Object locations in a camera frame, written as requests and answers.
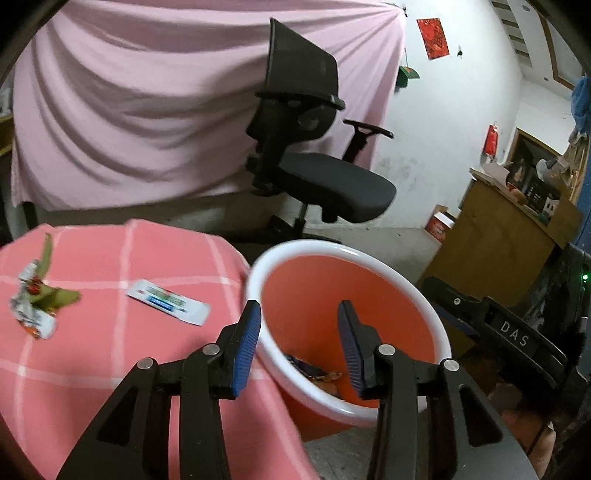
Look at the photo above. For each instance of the red cardboard box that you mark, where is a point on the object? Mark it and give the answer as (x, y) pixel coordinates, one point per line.
(439, 225)

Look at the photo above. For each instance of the white green wrapper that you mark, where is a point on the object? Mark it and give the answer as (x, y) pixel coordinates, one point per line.
(39, 304)

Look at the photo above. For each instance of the pink checkered tablecloth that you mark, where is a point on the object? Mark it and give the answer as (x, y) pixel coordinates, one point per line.
(115, 360)

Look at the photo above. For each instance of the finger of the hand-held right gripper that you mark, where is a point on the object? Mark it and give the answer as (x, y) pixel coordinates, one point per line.
(455, 293)
(457, 321)

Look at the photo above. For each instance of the orange bucket with white rim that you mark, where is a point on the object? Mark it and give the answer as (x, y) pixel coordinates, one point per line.
(314, 295)

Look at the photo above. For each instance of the red paper wall decoration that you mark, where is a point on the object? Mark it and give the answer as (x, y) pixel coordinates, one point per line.
(433, 38)

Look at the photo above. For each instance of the hanging pink sheet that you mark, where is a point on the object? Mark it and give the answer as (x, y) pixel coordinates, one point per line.
(161, 101)

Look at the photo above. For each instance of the orange wrapper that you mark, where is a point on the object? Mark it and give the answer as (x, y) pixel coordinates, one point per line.
(330, 378)

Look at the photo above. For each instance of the wooden cabinet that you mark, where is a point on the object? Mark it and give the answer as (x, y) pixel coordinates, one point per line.
(498, 240)

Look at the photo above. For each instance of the dark blue wrapper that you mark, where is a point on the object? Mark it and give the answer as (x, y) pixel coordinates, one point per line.
(304, 364)

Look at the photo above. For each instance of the blue cloth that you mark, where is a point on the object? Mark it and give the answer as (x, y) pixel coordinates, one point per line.
(581, 104)

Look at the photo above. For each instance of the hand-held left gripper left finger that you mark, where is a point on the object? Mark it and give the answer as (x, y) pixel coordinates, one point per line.
(244, 353)

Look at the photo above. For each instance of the framed picture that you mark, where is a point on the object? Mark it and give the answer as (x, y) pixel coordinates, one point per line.
(526, 159)

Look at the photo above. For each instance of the green hanging ornament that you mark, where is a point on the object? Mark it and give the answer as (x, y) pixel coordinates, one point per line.
(408, 74)

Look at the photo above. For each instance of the black mesh office chair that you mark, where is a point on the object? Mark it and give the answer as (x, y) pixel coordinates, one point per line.
(318, 175)

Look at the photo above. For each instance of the red hanging wall charm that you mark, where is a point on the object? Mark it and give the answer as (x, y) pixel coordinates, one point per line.
(491, 141)

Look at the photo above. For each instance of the small orange round pot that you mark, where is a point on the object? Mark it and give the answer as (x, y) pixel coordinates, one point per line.
(514, 189)

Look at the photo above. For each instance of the white sachet wrapper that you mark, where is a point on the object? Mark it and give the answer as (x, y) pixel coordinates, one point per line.
(168, 302)

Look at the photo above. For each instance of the person's right hand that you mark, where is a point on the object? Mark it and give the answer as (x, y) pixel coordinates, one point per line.
(526, 420)

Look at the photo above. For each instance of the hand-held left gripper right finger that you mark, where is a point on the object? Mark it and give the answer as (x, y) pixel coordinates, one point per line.
(351, 353)

